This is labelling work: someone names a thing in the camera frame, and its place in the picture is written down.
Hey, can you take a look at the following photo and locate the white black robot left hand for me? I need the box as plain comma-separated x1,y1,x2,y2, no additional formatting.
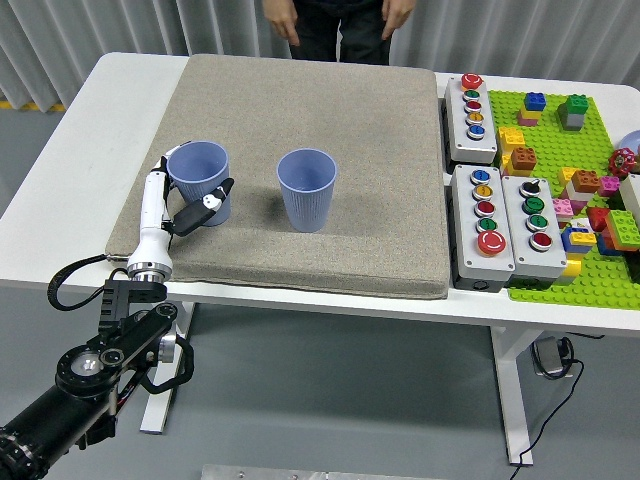
127,143,235,271

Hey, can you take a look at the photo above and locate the person's right hand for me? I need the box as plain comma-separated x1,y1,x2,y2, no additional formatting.
263,0,301,48

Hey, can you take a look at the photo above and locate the person's left hand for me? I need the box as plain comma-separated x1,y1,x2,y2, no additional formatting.
379,0,416,42

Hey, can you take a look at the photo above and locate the blue ribbed plastic cup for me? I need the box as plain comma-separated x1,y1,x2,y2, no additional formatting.
165,140,232,227
275,148,339,234

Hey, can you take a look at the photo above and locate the person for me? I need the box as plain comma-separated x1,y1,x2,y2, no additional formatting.
292,0,394,65

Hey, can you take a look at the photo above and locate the grey five-button control box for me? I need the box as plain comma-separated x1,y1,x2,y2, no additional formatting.
443,73,500,165
449,163,516,292

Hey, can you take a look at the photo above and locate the yellow floor tape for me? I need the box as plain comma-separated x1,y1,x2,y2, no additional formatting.
0,99,66,114

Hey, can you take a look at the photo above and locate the white pleated curtain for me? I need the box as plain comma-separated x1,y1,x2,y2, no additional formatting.
0,0,640,114

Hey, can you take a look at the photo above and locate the orange toy brick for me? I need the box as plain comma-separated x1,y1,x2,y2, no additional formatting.
572,169,602,194
510,146,538,176

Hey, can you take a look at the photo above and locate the white table leg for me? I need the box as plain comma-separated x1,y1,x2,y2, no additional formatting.
489,324,546,466
139,298,197,434

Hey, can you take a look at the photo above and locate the green toy brick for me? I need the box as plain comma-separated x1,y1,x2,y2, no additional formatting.
604,209,640,247
558,94,591,120

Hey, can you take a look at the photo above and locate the grey-brown fabric mat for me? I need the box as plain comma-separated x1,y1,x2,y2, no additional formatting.
104,53,450,300

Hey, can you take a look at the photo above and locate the green studded baseplate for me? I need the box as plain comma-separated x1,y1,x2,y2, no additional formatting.
487,88,640,311

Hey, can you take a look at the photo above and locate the white toy brick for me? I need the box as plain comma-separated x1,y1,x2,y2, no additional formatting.
563,182,597,205

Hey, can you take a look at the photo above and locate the lavender bowl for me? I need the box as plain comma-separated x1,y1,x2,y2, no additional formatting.
619,128,640,161

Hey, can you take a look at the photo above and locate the red valve handwheel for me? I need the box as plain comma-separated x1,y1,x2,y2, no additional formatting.
608,148,637,177

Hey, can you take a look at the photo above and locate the red toy brick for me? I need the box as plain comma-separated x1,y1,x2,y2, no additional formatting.
586,206,612,234

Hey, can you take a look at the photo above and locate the white box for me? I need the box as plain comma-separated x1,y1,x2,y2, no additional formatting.
618,173,640,226

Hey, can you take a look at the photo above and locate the grey power adapter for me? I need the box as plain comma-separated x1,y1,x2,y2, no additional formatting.
530,335,574,379

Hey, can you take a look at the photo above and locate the grey selector switch control box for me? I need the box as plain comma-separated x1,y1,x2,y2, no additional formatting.
500,175,569,290

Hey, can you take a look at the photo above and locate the black floor cable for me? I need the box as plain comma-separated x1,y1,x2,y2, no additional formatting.
514,344,585,469

